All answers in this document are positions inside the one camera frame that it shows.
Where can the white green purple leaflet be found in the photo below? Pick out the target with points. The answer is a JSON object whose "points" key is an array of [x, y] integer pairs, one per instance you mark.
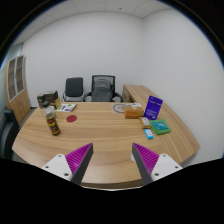
{"points": [[66, 107]]}

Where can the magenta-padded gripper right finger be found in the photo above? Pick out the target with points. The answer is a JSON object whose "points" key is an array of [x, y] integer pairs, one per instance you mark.
{"points": [[146, 159]]}

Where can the black office chair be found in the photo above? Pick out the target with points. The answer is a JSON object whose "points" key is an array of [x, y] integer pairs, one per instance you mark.
{"points": [[74, 87]]}

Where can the grey mesh office chair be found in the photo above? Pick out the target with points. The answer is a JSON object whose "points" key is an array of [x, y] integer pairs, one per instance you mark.
{"points": [[102, 89]]}

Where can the wooden glass-door cabinet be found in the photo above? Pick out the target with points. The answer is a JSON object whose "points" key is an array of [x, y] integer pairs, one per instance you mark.
{"points": [[16, 90]]}

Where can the round grey patterned disc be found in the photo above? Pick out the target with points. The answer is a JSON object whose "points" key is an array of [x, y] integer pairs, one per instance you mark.
{"points": [[118, 108]]}

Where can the flat round red coaster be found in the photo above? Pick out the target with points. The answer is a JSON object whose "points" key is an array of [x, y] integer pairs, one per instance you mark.
{"points": [[71, 118]]}

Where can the clear black-capped drink bottle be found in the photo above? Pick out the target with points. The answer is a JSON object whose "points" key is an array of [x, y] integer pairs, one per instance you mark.
{"points": [[52, 121]]}

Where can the orange-brown small box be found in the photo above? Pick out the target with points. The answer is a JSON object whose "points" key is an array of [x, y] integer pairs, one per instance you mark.
{"points": [[133, 112]]}

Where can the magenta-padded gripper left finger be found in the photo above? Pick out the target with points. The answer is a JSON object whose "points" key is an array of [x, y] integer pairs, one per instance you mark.
{"points": [[78, 159]]}

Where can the black leather armchair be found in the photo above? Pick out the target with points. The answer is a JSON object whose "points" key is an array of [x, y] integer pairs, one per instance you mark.
{"points": [[7, 131]]}

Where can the wooden side desk unit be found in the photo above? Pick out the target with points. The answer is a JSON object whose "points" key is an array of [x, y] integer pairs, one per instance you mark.
{"points": [[128, 95]]}

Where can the dark brown labelled carton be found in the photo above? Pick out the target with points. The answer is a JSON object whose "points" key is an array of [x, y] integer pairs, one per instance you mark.
{"points": [[56, 103]]}

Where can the small yellow-brown packet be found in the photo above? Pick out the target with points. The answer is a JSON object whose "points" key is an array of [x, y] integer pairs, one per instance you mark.
{"points": [[145, 122]]}

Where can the small light blue box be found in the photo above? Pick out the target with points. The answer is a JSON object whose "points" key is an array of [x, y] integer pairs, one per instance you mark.
{"points": [[149, 133]]}

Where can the dark brown ribbed carton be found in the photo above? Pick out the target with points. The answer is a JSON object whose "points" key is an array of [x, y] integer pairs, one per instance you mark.
{"points": [[50, 94]]}

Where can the green flat box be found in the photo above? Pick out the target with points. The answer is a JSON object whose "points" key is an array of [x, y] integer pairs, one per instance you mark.
{"points": [[160, 126]]}

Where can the purple upright card box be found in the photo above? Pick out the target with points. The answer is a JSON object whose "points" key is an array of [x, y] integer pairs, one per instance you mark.
{"points": [[153, 107]]}

